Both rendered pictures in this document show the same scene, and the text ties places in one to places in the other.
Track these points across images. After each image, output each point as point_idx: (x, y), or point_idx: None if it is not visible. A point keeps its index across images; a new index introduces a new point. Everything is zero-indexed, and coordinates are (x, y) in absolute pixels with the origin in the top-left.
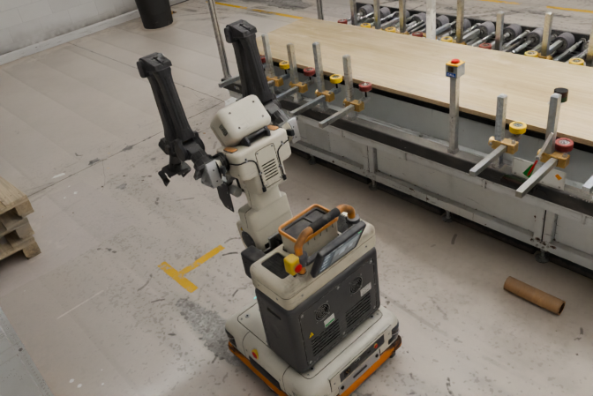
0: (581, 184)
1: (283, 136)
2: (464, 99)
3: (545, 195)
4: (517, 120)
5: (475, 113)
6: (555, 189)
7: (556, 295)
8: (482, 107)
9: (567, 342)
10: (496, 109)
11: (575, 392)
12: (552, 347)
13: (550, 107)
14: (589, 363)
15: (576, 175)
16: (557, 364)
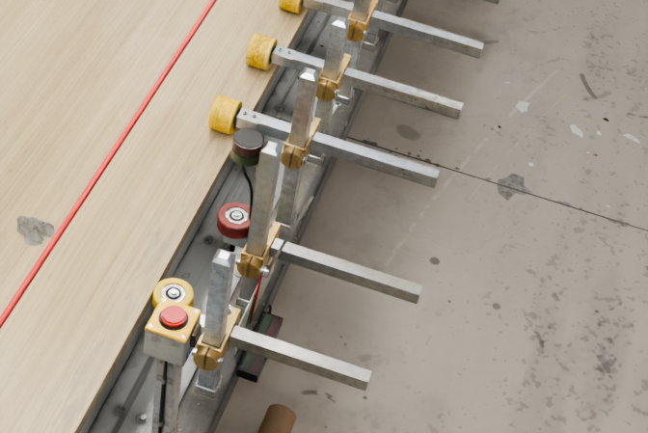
0: (185, 266)
1: None
2: (22, 425)
3: (267, 310)
4: (143, 296)
5: (98, 394)
6: (271, 283)
7: (234, 430)
8: (74, 376)
9: (345, 410)
10: (226, 291)
11: (442, 397)
12: (366, 430)
13: (275, 174)
14: (376, 381)
15: (174, 263)
16: (400, 422)
